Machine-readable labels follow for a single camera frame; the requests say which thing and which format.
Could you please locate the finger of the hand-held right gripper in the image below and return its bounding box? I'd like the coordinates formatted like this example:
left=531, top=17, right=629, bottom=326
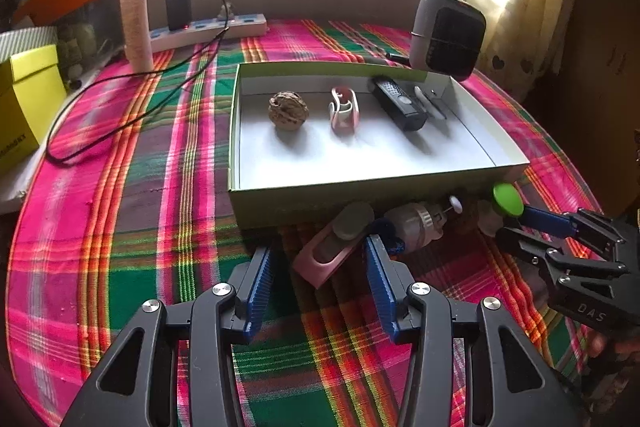
left=520, top=206, right=628, bottom=258
left=495, top=227, right=628, bottom=280

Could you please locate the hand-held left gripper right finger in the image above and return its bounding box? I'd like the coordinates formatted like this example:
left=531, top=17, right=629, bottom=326
left=363, top=234, right=581, bottom=427

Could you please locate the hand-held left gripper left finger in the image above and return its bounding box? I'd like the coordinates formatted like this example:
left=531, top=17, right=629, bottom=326
left=60, top=246, right=275, bottom=427

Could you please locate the green topped white suction knob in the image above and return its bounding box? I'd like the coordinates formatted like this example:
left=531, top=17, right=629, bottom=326
left=477, top=183, right=526, bottom=238

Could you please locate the blue orange rope toy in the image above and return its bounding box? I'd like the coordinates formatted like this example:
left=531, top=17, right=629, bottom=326
left=370, top=218, right=406, bottom=258

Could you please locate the pink plastic holder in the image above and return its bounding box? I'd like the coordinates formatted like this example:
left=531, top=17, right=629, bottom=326
left=292, top=202, right=375, bottom=289

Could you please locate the small clear plastic jar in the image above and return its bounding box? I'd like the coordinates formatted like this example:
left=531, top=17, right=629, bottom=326
left=387, top=202, right=448, bottom=253

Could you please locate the green white cardboard box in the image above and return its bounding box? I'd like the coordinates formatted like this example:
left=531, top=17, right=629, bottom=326
left=227, top=61, right=531, bottom=232

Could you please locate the small white plastic piece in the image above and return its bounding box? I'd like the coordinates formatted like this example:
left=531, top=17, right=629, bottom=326
left=412, top=86, right=448, bottom=122

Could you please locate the pink white plastic clip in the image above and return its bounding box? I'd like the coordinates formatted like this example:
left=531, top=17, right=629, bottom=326
left=327, top=84, right=362, bottom=135

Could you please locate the black remote control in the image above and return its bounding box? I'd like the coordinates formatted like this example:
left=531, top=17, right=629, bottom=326
left=367, top=77, right=430, bottom=132

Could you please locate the large brown walnut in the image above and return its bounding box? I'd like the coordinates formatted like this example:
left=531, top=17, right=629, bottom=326
left=267, top=91, right=308, bottom=130

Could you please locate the person's right hand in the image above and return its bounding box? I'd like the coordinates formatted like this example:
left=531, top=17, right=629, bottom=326
left=582, top=331, right=640, bottom=388

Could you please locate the pink green plaid blanket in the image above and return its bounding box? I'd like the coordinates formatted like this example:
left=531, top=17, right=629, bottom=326
left=5, top=18, right=608, bottom=427

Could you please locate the grey portable fan heater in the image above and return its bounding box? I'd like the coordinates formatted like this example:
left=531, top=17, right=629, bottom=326
left=409, top=0, right=487, bottom=82

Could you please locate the white power strip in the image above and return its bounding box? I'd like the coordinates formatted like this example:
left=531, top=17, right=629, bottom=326
left=149, top=13, right=267, bottom=54

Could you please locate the black charger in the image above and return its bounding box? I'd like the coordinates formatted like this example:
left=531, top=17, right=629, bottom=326
left=165, top=0, right=193, bottom=32

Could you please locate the cream cosmetic tube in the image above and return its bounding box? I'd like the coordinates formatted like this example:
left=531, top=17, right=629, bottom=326
left=119, top=0, right=154, bottom=72

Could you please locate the yellow cardboard box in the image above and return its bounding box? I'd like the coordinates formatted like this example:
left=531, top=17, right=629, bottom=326
left=0, top=44, right=68, bottom=175

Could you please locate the clear plastic container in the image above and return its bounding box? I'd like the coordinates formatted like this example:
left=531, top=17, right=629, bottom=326
left=57, top=0, right=126, bottom=82

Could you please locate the green white striped box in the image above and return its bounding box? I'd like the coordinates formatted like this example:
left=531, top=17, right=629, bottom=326
left=0, top=26, right=60, bottom=58

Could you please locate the black charger cable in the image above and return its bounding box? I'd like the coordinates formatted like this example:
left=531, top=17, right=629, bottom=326
left=46, top=0, right=232, bottom=166

